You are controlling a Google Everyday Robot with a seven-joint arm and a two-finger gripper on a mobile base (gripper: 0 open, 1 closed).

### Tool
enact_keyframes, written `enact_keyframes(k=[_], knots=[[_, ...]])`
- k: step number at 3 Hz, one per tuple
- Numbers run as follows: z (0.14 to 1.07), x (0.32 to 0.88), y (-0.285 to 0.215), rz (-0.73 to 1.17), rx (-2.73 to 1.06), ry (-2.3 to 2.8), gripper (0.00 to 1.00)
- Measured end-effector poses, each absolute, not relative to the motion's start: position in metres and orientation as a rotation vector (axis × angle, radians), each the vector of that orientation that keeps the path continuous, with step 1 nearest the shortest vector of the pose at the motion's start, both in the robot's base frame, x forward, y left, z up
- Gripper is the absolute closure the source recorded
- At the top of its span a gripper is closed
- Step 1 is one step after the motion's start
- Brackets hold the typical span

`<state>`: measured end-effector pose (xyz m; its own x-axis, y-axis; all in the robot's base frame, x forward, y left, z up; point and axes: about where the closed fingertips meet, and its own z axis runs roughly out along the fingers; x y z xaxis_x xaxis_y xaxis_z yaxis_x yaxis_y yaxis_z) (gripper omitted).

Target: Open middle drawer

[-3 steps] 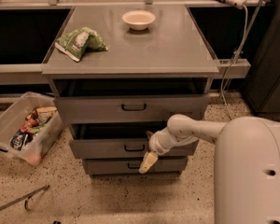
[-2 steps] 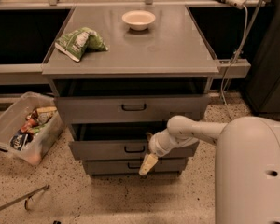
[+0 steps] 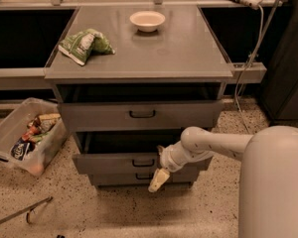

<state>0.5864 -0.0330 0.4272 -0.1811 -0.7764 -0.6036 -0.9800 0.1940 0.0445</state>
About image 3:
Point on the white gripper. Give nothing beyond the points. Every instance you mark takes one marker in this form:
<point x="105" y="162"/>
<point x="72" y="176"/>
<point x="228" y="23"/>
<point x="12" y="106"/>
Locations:
<point x="168" y="159"/>

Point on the grey drawer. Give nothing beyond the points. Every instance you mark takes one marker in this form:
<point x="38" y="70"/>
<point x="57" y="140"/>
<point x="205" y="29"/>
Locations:
<point x="186" y="174"/>
<point x="122" y="152"/>
<point x="123" y="116"/>

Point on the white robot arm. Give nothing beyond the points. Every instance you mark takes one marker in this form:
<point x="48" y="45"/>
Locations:
<point x="268" y="181"/>

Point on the grey bottom drawer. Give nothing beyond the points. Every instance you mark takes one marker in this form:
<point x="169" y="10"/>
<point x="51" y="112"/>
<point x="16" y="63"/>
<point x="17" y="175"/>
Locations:
<point x="186" y="174"/>

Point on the grey drawer cabinet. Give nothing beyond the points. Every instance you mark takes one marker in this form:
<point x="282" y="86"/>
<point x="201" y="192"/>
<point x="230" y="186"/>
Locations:
<point x="178" y="62"/>

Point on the grey top drawer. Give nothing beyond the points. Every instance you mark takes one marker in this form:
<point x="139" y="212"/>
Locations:
<point x="123" y="116"/>

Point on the tan snack packet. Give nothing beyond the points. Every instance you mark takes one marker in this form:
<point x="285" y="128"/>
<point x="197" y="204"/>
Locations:
<point x="48" y="121"/>

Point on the clear plastic bin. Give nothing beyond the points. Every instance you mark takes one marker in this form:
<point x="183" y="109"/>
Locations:
<point x="43" y="146"/>

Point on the red snack packet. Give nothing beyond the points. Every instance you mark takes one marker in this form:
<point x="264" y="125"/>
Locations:
<point x="32" y="131"/>

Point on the metal rod on floor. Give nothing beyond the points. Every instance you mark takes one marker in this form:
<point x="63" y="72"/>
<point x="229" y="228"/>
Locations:
<point x="27" y="209"/>

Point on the green chip bag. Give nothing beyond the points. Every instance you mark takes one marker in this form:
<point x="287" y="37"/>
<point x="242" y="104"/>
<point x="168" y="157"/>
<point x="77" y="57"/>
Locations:
<point x="79" y="46"/>

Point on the white bowl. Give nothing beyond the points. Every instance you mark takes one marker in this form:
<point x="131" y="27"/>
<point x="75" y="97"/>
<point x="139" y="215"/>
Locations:
<point x="147" y="21"/>

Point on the blue snack packet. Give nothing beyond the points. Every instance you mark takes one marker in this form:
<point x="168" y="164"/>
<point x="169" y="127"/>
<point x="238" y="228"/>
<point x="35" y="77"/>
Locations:
<point x="20" y="150"/>

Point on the dark cabinet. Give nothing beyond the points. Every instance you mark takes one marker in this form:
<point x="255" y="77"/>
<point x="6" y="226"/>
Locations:
<point x="279" y="90"/>

